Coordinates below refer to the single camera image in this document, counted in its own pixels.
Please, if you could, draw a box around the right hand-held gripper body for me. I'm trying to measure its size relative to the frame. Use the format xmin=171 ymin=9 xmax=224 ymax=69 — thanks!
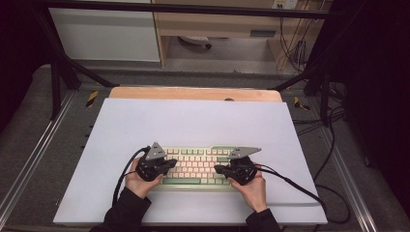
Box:
xmin=224 ymin=146 xmax=263 ymax=187

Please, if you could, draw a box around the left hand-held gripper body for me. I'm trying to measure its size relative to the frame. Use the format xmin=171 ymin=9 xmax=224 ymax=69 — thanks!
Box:
xmin=134 ymin=141 xmax=169 ymax=183

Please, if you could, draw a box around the cream pink green keyboard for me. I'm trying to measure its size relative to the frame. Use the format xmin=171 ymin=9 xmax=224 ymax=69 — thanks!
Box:
xmin=138 ymin=144 xmax=254 ymax=192

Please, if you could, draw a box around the person's left hand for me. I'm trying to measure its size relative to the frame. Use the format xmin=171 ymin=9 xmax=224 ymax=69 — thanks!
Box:
xmin=124 ymin=158 xmax=163 ymax=200

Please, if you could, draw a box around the person's right hand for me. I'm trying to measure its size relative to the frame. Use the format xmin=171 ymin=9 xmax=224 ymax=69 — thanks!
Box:
xmin=226 ymin=169 xmax=269 ymax=214

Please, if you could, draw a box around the white table cover sheet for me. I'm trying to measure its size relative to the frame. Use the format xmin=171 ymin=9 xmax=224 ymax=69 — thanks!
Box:
xmin=52 ymin=98 xmax=328 ymax=225

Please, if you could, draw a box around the black metal stand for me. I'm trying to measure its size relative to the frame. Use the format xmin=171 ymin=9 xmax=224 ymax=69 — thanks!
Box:
xmin=272 ymin=61 xmax=333 ymax=127
xmin=35 ymin=9 xmax=120 ymax=122

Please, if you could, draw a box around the white chair base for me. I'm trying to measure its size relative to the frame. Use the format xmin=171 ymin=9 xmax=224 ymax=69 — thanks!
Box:
xmin=178 ymin=35 xmax=213 ymax=50

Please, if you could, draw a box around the grey desk label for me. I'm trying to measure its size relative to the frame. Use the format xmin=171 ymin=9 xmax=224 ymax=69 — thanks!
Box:
xmin=249 ymin=29 xmax=278 ymax=39

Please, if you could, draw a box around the white cabinet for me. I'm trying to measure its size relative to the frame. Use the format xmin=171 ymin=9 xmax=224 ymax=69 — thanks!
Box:
xmin=47 ymin=8 xmax=161 ymax=63

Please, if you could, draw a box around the light wooden desk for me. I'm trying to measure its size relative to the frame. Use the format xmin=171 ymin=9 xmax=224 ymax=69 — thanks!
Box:
xmin=151 ymin=0 xmax=333 ymax=71

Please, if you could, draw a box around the black curtain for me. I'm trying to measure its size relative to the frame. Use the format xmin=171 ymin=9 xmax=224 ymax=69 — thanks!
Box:
xmin=328 ymin=0 xmax=410 ymax=211
xmin=0 ymin=0 xmax=54 ymax=130

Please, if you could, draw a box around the left hand-held gripper black cable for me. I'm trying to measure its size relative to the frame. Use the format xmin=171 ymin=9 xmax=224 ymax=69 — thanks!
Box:
xmin=111 ymin=145 xmax=152 ymax=207

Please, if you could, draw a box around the hand-held gripper black cable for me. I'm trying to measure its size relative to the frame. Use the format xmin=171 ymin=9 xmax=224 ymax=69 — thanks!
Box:
xmin=111 ymin=145 xmax=152 ymax=207
xmin=254 ymin=163 xmax=352 ymax=225

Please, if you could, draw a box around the right hand-held gripper black cable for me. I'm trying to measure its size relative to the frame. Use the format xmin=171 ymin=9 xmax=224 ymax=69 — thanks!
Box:
xmin=254 ymin=163 xmax=352 ymax=225

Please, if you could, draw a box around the black floor cable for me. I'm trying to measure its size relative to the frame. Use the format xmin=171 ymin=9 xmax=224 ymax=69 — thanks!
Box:
xmin=312 ymin=107 xmax=337 ymax=182

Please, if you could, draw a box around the aluminium rail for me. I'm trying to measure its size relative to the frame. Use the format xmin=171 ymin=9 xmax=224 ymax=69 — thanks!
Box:
xmin=317 ymin=129 xmax=378 ymax=232
xmin=0 ymin=91 xmax=76 ymax=220

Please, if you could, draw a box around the hanging cable bundle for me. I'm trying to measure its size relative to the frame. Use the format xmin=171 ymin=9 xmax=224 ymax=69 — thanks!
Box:
xmin=278 ymin=15 xmax=318 ymax=73

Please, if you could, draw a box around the black horizontal frame bar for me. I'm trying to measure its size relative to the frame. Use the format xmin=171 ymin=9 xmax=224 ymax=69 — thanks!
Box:
xmin=42 ymin=0 xmax=337 ymax=20

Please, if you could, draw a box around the white wall socket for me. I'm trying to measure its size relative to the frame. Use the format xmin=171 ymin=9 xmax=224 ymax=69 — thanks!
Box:
xmin=271 ymin=0 xmax=299 ymax=10

